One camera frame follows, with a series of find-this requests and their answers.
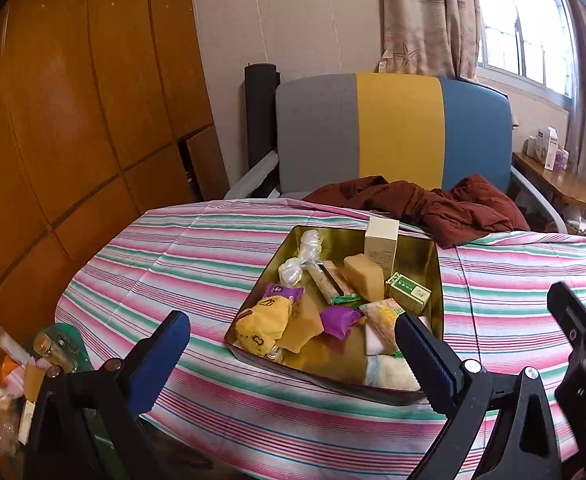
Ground striped tablecloth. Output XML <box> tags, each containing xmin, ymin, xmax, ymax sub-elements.
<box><xmin>54</xmin><ymin>199</ymin><xmax>586</xmax><ymax>476</ymax></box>

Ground clear candies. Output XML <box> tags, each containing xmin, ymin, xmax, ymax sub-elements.
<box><xmin>278</xmin><ymin>230</ymin><xmax>324</xmax><ymax>287</ymax></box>

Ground wooden shelf with boxes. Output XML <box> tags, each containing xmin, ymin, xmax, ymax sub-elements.
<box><xmin>512</xmin><ymin>151</ymin><xmax>586</xmax><ymax>217</ymax></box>

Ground reddish brown cloth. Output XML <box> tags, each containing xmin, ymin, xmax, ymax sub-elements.
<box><xmin>303</xmin><ymin>174</ymin><xmax>531</xmax><ymax>248</ymax></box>

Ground cardboard sheet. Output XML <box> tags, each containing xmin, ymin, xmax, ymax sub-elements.
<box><xmin>185</xmin><ymin>125</ymin><xmax>230</xmax><ymax>202</ymax></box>

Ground yellow label cracker packet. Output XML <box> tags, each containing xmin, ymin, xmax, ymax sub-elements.
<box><xmin>359</xmin><ymin>298</ymin><xmax>405</xmax><ymax>356</ymax></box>

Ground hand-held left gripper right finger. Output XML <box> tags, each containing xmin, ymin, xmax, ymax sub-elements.
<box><xmin>394</xmin><ymin>312</ymin><xmax>564</xmax><ymax>480</ymax></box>

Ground purple snack packet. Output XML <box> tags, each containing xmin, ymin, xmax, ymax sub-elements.
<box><xmin>262</xmin><ymin>282</ymin><xmax>305</xmax><ymax>307</ymax></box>
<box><xmin>319</xmin><ymin>305</ymin><xmax>365</xmax><ymax>342</ymax></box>

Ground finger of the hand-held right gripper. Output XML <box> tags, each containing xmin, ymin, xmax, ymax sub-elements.
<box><xmin>547</xmin><ymin>282</ymin><xmax>586</xmax><ymax>466</ymax></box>

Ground green plastic container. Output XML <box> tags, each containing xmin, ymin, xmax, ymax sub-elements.
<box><xmin>38</xmin><ymin>324</ymin><xmax>96</xmax><ymax>376</ymax></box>

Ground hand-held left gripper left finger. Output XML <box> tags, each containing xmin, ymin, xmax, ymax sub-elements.
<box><xmin>25</xmin><ymin>310</ymin><xmax>191</xmax><ymax>480</ymax></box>

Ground plastic bag of clutter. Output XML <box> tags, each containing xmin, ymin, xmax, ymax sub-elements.
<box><xmin>0</xmin><ymin>357</ymin><xmax>41</xmax><ymax>458</ymax></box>

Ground glass vial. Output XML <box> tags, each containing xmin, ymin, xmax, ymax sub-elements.
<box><xmin>33</xmin><ymin>335</ymin><xmax>64</xmax><ymax>376</ymax></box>
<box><xmin>0</xmin><ymin>310</ymin><xmax>31</xmax><ymax>367</ymax></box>

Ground pink packet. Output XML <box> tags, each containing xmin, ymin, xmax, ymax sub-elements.
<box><xmin>364</xmin><ymin>321</ymin><xmax>400</xmax><ymax>357</ymax></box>

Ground pale green carton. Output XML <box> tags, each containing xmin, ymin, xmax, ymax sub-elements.
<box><xmin>384</xmin><ymin>272</ymin><xmax>433</xmax><ymax>314</ymax></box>

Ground green edged cracker packet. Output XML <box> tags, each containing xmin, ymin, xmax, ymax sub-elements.
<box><xmin>307</xmin><ymin>260</ymin><xmax>363</xmax><ymax>307</ymax></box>

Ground grey yellow blue chair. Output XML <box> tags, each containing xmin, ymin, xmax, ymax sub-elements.
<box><xmin>223</xmin><ymin>72</ymin><xmax>569</xmax><ymax>233</ymax></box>

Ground beige cardboard box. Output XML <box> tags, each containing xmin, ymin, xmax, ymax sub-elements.
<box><xmin>364</xmin><ymin>218</ymin><xmax>400</xmax><ymax>281</ymax></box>

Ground yellow printed plush toy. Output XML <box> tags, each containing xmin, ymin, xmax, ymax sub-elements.
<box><xmin>235</xmin><ymin>296</ymin><xmax>295</xmax><ymax>359</ymax></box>

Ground purple label box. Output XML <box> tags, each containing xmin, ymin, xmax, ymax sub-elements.
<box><xmin>546</xmin><ymin>149</ymin><xmax>572</xmax><ymax>172</ymax></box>

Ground white carton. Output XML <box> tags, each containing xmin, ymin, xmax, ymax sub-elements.
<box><xmin>543</xmin><ymin>126</ymin><xmax>560</xmax><ymax>170</ymax></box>

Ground window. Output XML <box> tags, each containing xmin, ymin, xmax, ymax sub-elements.
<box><xmin>473</xmin><ymin>0</ymin><xmax>581</xmax><ymax>108</ymax></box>

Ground wooden wardrobe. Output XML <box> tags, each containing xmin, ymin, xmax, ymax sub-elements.
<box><xmin>0</xmin><ymin>0</ymin><xmax>219</xmax><ymax>411</ymax></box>

